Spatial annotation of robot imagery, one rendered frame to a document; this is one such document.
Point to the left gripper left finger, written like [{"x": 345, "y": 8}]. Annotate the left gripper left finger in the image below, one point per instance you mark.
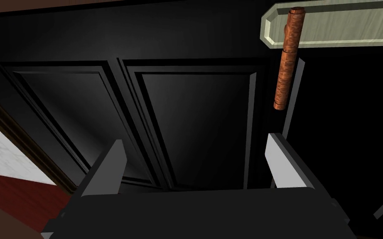
[{"x": 106, "y": 172}]

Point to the black panelled door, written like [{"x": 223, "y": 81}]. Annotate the black panelled door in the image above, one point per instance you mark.
[{"x": 185, "y": 109}]

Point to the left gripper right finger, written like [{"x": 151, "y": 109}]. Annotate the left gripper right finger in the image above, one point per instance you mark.
[{"x": 286, "y": 166}]

